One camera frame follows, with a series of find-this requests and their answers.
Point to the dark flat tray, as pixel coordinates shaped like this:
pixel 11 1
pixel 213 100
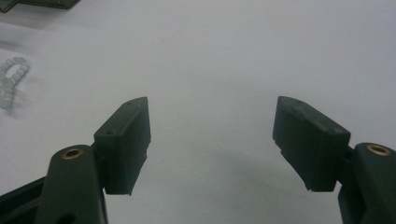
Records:
pixel 46 3

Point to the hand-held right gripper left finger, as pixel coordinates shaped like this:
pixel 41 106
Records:
pixel 123 146

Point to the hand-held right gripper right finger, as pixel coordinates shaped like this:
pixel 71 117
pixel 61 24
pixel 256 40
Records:
pixel 308 146

